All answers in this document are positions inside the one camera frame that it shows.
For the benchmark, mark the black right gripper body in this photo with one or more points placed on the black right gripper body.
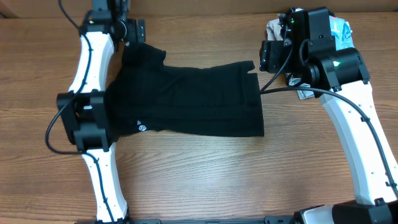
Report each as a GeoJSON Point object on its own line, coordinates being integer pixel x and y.
{"type": "Point", "coordinates": [269, 56]}

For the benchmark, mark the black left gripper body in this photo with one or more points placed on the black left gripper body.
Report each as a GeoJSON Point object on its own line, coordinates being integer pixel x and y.
{"type": "Point", "coordinates": [137, 32]}

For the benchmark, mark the black t-shirt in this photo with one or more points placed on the black t-shirt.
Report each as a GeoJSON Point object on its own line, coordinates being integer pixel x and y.
{"type": "Point", "coordinates": [147, 95]}

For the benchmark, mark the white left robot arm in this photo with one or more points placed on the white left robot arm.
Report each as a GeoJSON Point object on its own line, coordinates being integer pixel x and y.
{"type": "Point", "coordinates": [82, 108]}

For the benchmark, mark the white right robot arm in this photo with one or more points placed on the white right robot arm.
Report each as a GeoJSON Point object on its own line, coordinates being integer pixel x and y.
{"type": "Point", "coordinates": [316, 47]}

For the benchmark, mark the beige folded garment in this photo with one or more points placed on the beige folded garment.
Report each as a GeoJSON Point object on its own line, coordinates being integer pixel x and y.
{"type": "Point", "coordinates": [273, 30]}

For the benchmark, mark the light blue printed t-shirt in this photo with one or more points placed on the light blue printed t-shirt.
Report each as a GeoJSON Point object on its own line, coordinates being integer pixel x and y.
{"type": "Point", "coordinates": [342, 32]}

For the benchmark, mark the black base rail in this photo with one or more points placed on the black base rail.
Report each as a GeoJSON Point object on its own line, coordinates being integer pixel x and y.
{"type": "Point", "coordinates": [211, 221]}

